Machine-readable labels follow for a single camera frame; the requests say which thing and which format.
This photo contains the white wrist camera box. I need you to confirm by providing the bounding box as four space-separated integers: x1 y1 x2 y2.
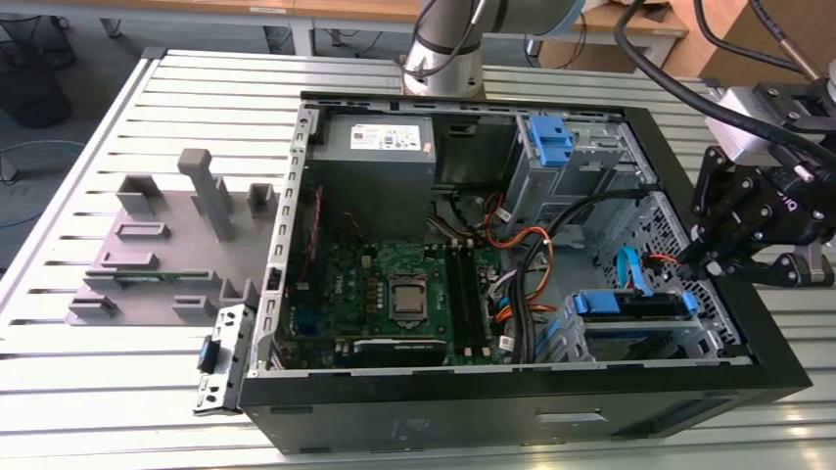
703 86 789 165

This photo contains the black waste bin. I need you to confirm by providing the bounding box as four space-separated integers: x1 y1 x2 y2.
0 14 79 129

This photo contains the black cable metal sleeve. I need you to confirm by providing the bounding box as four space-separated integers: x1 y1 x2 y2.
748 0 821 82

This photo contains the silver CPU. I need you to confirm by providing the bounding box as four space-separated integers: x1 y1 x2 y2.
391 286 425 314

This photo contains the black open PC case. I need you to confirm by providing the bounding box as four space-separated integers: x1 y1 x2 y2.
237 89 815 454

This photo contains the wooden cabinet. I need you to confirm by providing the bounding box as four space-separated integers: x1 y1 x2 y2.
659 0 836 99

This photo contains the grey plastic parts rack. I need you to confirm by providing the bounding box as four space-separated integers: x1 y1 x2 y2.
64 147 283 328

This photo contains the grey metal optical drive cage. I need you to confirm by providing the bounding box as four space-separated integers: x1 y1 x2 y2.
507 112 657 234

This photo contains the wooden top desk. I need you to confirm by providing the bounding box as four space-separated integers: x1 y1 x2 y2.
573 0 692 75

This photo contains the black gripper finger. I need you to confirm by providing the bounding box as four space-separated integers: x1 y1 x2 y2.
676 146 759 268
691 232 796 285

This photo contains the pale blue floor cable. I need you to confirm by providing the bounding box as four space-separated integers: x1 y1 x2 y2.
0 138 88 231

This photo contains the blue data wire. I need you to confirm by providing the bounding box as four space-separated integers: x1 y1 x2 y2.
615 246 656 299

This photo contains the grey metal disk bay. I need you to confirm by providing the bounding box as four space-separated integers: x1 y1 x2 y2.
564 288 743 363

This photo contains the CPU socket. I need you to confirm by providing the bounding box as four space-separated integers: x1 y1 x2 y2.
385 273 432 330

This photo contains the grey power supply unit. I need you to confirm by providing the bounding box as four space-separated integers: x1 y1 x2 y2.
305 113 437 241

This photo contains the green motherboard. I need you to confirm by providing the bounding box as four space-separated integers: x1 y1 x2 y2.
277 238 519 368

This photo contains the black RAM slot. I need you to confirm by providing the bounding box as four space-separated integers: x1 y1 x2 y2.
445 238 473 356
464 238 492 356

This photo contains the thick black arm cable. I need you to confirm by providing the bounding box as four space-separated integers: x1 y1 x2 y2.
612 0 824 177

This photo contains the black graphics card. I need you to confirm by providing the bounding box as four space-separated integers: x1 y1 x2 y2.
352 336 451 367

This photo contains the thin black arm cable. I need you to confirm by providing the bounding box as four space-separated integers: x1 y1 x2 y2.
691 0 811 74

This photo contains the hinged metal bracket blue tab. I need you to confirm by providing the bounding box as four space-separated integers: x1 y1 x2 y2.
192 302 257 417

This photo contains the green RAM stick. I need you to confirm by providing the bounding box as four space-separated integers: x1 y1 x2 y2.
113 271 212 284

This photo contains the blue plastic drive latch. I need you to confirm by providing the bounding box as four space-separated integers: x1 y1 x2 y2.
529 113 576 168

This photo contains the orange wire bundle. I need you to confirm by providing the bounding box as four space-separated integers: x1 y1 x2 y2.
485 225 557 325

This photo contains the orange power wire black plug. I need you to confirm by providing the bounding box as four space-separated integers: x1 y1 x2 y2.
643 252 704 281

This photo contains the white frame desk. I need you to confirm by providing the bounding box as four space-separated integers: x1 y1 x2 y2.
0 0 423 58

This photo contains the hard disk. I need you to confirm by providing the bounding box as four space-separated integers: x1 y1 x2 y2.
572 289 699 347

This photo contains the thin red wire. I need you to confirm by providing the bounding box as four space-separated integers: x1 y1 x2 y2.
296 187 327 291

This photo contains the black cable bundle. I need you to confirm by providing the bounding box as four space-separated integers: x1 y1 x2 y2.
509 188 663 364

